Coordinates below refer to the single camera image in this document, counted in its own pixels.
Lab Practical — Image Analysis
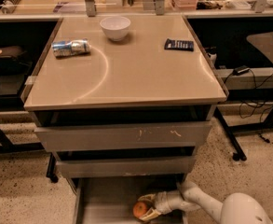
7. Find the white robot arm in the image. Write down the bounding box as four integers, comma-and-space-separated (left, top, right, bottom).
132, 180, 273, 224

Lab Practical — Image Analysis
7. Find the black table leg frame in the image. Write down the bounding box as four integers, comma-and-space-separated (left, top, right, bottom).
214, 108, 247, 161

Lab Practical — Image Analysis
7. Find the top grey drawer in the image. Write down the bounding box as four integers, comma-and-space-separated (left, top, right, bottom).
35, 121, 211, 151

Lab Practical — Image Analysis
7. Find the black cable on floor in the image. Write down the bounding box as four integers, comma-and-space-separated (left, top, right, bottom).
238, 68, 273, 144

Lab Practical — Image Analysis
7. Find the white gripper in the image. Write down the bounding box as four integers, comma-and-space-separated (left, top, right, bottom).
138, 190, 184, 222

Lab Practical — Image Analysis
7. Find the bottom open grey drawer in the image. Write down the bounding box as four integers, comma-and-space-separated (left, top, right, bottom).
72, 175, 187, 224

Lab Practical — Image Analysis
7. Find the middle grey drawer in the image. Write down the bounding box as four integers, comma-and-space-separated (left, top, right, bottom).
57, 156, 196, 178

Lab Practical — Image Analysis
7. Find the grey drawer cabinet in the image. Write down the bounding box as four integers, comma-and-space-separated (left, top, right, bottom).
20, 14, 229, 224

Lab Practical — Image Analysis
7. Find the orange fruit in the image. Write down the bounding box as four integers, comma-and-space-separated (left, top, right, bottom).
132, 202, 149, 218

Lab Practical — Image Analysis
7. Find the black power adapter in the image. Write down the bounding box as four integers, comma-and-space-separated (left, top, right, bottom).
233, 65, 250, 76

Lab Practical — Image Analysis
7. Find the white ceramic bowl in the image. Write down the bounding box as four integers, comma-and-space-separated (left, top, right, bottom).
100, 16, 130, 41

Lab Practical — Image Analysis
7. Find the crushed blue silver can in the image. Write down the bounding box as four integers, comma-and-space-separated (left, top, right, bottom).
51, 39, 90, 58

